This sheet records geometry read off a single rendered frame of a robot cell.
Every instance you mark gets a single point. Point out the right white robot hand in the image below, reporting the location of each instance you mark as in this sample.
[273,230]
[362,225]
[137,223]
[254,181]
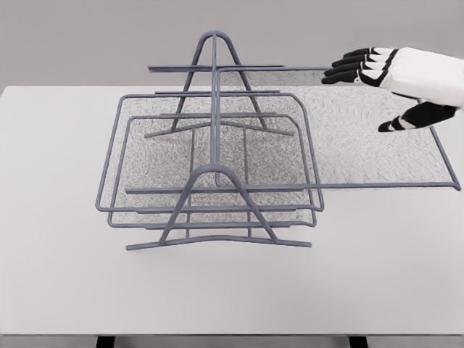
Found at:
[417,72]

